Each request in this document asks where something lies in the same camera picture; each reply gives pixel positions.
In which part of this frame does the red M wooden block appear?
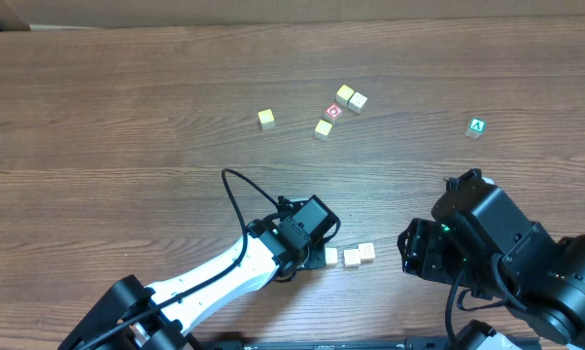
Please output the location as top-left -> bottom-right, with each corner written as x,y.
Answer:
325,247 -> 338,266

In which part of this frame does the blue B wooden block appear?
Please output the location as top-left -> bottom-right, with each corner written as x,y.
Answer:
359,242 -> 376,263

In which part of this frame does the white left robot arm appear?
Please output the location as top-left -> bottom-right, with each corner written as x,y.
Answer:
60,196 -> 341,349

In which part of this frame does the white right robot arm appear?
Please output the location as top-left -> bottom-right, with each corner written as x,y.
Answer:
397,168 -> 585,349

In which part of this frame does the yellow G wooden block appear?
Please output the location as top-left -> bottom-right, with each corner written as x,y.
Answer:
314,120 -> 333,141

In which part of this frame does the green A wooden block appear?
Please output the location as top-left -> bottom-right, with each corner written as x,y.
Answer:
465,118 -> 487,139

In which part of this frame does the yellow top block far left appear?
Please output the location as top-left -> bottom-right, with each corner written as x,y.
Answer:
258,109 -> 275,130

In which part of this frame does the red O wooden block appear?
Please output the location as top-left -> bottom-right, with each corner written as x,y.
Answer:
324,102 -> 343,123

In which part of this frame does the plain top block yellow side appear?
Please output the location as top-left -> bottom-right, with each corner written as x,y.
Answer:
348,91 -> 368,115

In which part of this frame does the yellow top block back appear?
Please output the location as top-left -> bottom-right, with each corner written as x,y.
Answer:
335,85 -> 355,107

